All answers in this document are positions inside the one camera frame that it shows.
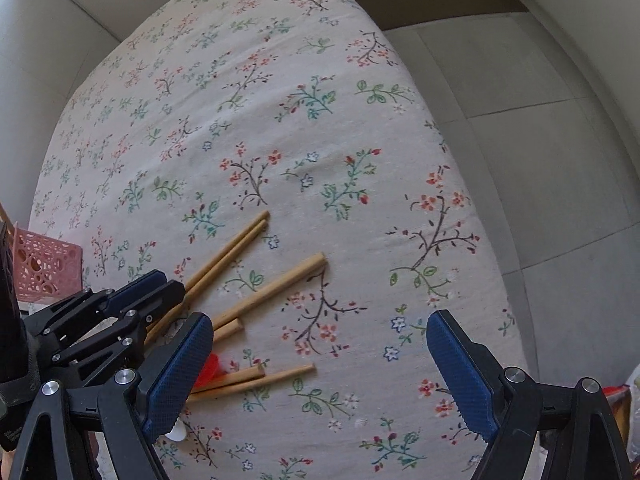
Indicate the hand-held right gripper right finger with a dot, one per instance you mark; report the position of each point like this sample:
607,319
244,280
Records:
460,375

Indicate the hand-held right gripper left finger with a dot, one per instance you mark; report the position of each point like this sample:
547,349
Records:
175,375

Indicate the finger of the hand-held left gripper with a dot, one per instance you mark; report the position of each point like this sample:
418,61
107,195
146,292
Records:
135,285
155,300

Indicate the red plastic spoon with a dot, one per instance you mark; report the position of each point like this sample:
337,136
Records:
210,367

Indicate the white plastic spoon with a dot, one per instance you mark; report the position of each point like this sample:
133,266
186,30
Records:
176,432

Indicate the wooden chopstick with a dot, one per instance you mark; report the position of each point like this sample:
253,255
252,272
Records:
270,381
270,292
235,377
230,250
230,329
225,264

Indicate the pink perforated basket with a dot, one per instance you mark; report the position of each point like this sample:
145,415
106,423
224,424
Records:
45,265

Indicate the colourful plastic bag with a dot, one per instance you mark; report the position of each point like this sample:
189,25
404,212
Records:
625,410

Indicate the floral tablecloth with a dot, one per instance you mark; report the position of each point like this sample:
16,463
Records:
300,135

